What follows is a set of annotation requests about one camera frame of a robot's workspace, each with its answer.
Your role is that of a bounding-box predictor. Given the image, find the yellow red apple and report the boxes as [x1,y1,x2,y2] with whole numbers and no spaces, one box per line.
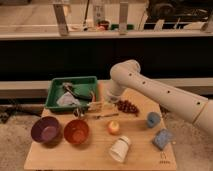
[107,120,120,135]

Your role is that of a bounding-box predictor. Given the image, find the white cup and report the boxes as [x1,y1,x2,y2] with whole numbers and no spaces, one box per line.
[109,136,131,163]

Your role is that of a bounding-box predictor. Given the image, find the blue sponge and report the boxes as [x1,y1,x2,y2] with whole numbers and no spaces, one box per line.
[152,129,173,150]

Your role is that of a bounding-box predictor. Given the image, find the metal fork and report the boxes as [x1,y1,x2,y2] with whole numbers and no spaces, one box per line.
[92,113,119,120]

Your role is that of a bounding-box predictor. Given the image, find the small dark metal object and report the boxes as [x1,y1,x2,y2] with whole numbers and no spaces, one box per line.
[73,107,84,118]

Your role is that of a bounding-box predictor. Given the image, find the green plastic tray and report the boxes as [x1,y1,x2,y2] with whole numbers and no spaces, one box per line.
[45,76,99,112]

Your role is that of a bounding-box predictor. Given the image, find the grey cloth in tray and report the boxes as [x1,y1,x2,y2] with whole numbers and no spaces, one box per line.
[57,92,80,106]

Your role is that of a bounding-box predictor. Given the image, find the blue cup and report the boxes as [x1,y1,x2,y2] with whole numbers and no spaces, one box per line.
[146,112,161,128]

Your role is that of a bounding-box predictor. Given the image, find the dark green tool in tray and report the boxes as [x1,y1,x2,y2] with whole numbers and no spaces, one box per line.
[62,82,96,102]

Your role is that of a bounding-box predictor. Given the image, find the red grapes bunch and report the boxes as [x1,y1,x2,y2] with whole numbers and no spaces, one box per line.
[116,100,139,116]

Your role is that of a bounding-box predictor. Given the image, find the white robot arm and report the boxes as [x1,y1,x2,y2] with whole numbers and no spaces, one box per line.
[104,60,213,137]

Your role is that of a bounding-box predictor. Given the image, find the yellow banana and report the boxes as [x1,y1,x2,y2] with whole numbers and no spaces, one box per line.
[88,102,102,111]

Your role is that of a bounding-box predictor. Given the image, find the red bowl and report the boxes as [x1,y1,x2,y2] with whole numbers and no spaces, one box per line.
[64,119,90,145]

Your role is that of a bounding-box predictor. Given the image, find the purple bowl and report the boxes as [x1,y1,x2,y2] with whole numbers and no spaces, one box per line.
[31,116,62,144]

